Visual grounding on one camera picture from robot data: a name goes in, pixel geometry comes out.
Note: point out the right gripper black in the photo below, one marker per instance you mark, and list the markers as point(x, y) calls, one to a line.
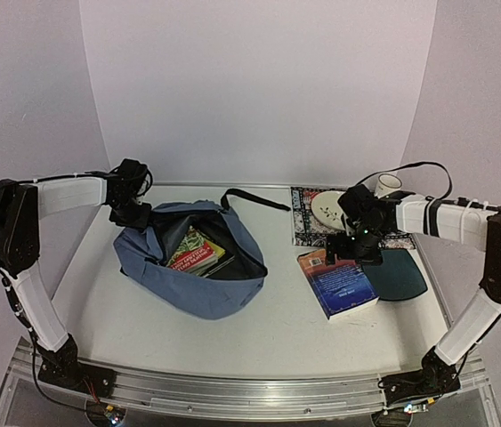
point(341, 247)

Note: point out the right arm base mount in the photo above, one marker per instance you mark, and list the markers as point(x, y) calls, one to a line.
point(403, 388)

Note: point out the cream and blue plate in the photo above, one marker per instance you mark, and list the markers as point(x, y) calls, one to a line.
point(326, 210)

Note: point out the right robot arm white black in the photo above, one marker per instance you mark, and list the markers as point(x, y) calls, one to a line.
point(468, 223)

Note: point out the blue student backpack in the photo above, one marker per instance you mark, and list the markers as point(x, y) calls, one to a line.
point(221, 291)

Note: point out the dark teal square plate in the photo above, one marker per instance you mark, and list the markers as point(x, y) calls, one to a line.
point(397, 278)

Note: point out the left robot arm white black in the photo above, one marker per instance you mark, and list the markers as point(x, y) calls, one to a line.
point(25, 203)

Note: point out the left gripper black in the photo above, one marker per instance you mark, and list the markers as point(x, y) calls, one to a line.
point(141, 224)

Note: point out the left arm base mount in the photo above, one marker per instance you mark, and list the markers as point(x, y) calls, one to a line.
point(63, 369)

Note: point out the red treehouse comic book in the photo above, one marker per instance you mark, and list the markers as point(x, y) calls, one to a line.
point(195, 254)

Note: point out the blue orange back-cover book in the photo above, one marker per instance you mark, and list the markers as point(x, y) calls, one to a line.
point(341, 288)

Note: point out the white enamel mug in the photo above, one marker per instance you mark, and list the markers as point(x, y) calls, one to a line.
point(386, 184)

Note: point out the aluminium table front rail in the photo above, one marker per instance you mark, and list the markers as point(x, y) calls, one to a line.
point(31, 396)

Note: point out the patterned black placemat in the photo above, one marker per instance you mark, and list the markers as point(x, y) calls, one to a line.
point(307, 231)

